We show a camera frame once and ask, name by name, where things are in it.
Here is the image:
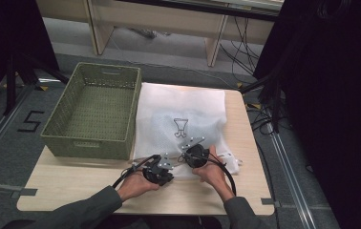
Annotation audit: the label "light wooden desk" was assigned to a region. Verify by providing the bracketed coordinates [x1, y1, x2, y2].
[36, 0, 286, 68]

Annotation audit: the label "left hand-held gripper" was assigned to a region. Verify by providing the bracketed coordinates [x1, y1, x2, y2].
[141, 153, 176, 187]

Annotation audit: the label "black floor tape digit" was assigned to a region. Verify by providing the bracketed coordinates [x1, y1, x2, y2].
[17, 110, 46, 134]

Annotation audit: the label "person's dark legs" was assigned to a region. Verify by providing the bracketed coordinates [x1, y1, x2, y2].
[98, 215, 224, 229]

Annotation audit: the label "white cloth with logo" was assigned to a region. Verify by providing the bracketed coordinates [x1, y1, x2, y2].
[132, 82, 244, 179]

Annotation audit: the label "grey power strip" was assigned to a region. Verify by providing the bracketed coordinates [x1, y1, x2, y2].
[129, 27, 172, 40]

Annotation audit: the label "green woven plastic basket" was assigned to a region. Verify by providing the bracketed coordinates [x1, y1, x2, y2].
[40, 62, 143, 161]

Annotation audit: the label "person's right hand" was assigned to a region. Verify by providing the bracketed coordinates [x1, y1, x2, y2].
[191, 145, 236, 202]

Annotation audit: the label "black tripod stand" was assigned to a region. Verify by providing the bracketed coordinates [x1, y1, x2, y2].
[240, 72, 286, 134]
[2, 52, 71, 116]

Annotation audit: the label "black curtain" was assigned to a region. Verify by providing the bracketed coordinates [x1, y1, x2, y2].
[0, 0, 62, 108]
[252, 0, 361, 229]

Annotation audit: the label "left hand-held gripper black cable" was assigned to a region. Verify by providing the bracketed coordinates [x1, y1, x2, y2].
[112, 154, 163, 190]

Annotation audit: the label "bundle of black cables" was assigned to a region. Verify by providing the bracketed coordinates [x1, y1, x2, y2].
[219, 15, 265, 84]

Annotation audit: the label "metal floor rail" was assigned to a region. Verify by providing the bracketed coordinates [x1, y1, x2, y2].
[0, 85, 37, 171]
[264, 104, 317, 229]

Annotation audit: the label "person's left hand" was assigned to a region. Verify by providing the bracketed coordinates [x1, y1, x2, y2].
[117, 169, 161, 202]

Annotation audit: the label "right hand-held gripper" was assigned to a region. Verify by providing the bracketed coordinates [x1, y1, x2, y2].
[180, 135, 211, 170]

